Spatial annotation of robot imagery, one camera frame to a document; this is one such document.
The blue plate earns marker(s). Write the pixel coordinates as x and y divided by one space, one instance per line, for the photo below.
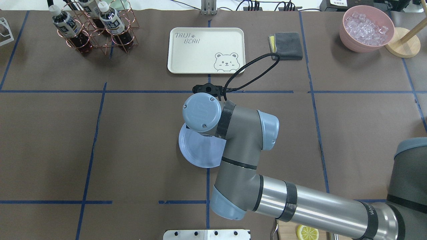
201 151

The cream bear tray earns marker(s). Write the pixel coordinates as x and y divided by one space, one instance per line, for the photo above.
202 50

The pink bowl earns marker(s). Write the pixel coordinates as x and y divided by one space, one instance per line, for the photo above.
365 29

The copper wire bottle rack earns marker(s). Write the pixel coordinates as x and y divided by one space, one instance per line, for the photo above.
102 39

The round wooden board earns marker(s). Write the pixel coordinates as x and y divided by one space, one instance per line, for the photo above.
404 44

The dark drink bottle left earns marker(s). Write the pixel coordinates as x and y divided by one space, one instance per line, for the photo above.
93 12

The grey yellow cloth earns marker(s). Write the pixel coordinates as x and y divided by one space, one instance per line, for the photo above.
287 45

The dark drink bottle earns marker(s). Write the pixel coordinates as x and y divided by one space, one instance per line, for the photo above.
70 29
115 26
93 12

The dark drink bottle back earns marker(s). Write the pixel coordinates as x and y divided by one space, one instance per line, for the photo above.
115 26

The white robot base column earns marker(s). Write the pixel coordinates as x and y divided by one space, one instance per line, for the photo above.
208 234

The dark drink bottle front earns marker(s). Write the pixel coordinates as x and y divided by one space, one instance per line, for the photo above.
70 29

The wooden cutting board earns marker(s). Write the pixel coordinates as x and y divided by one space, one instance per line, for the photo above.
290 231

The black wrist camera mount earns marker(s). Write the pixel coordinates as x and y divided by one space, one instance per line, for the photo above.
208 88

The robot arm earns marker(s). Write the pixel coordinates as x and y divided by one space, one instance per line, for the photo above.
361 172

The lemon half slice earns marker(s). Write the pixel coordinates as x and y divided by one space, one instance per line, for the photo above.
304 232

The white wire cup rack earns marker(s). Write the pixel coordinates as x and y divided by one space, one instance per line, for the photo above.
6 35

